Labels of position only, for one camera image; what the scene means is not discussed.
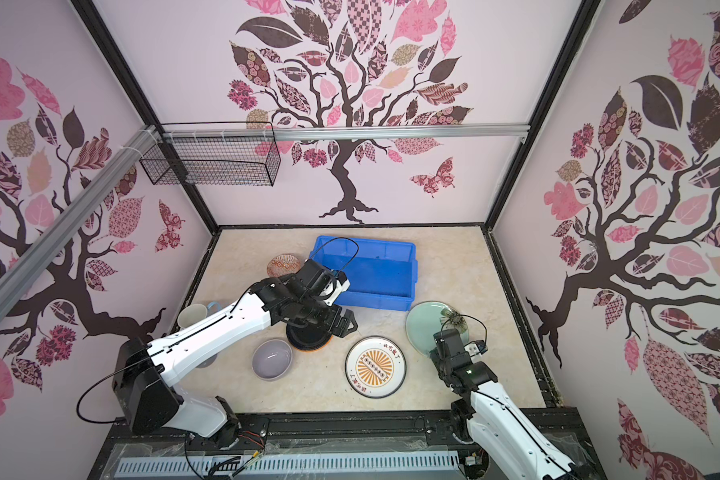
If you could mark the white plate orange sunburst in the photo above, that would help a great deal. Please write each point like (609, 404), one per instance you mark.
(375, 367)

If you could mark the cream mug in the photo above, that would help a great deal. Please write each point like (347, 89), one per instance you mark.
(195, 313)

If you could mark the lavender grey bowl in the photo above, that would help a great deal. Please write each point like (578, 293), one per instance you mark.
(272, 359)

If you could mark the red patterned bowl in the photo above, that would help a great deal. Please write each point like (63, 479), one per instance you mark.
(283, 264)

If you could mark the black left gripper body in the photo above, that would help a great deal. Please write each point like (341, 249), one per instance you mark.
(317, 312)

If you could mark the blue plastic bin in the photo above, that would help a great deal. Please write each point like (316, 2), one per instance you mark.
(383, 274)

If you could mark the light green flower plate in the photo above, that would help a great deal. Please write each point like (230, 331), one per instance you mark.
(426, 319)

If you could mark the black plate orange underside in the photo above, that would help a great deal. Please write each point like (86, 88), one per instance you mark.
(309, 338)

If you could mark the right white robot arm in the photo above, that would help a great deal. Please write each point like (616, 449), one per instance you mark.
(487, 416)

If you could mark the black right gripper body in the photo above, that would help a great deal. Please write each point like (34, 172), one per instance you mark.
(443, 366)

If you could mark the black wire basket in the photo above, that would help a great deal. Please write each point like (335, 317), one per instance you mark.
(236, 153)

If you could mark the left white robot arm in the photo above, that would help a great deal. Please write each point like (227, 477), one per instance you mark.
(147, 376)

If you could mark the aluminium rail back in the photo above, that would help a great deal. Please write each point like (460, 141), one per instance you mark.
(396, 132)

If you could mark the white vented cable duct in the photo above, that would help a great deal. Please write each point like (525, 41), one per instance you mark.
(366, 465)

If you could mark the aluminium rail left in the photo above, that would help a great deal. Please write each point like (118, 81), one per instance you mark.
(41, 253)

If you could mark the aluminium rail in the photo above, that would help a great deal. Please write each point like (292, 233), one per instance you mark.
(41, 253)
(396, 132)

